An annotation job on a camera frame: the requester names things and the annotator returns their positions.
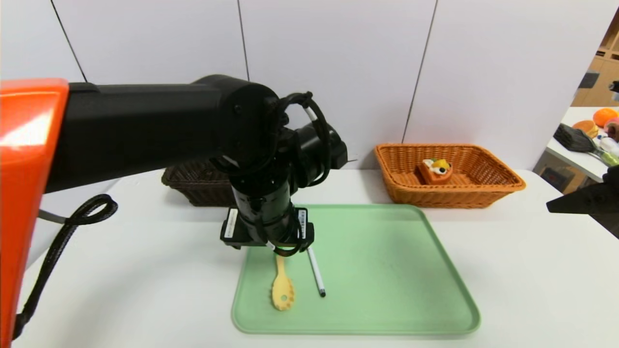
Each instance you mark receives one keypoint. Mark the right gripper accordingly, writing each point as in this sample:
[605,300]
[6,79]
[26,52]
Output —
[613,203]

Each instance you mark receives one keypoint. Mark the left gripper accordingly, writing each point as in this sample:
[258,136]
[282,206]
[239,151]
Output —
[233,231]

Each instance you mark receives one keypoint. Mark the white stylus pen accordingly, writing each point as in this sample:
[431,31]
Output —
[316,273]

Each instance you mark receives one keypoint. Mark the toy waffle slice with fruit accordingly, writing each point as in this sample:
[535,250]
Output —
[433,175]

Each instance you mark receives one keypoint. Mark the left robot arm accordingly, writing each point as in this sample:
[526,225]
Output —
[145,125]

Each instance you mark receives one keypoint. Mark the dark brown wicker basket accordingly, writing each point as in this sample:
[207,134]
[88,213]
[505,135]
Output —
[198,186]

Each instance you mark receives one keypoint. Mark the orange wicker basket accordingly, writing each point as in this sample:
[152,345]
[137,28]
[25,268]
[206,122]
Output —
[435,195]

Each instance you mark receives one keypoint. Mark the brown cardboard box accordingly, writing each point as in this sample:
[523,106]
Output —
[566,181]

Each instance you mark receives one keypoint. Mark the green toy vegetable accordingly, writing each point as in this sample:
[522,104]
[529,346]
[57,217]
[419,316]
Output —
[610,158]

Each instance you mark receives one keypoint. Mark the white toy item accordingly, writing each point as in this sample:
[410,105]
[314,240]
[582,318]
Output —
[609,145]

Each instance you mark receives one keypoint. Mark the black brush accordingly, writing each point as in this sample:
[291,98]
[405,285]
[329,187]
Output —
[573,139]

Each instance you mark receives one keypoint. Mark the toy bread bun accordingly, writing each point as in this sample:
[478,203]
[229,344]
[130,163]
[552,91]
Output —
[585,128]

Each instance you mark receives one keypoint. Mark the pink brown toy doughnut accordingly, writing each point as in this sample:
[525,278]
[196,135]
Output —
[614,129]

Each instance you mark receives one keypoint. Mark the orange toy fruit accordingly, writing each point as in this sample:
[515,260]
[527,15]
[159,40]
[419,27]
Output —
[604,117]

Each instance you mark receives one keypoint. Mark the white side table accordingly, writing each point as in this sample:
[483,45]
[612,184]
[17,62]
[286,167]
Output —
[580,115]

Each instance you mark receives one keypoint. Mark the dark grey rectangular object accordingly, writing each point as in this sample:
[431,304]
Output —
[587,80]

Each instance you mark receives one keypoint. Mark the wooden shelf unit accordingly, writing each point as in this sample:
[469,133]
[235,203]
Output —
[604,67]

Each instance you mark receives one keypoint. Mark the light green plastic tray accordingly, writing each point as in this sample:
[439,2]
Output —
[387,290]

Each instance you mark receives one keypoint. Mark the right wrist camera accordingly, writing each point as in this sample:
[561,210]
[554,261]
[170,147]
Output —
[615,87]

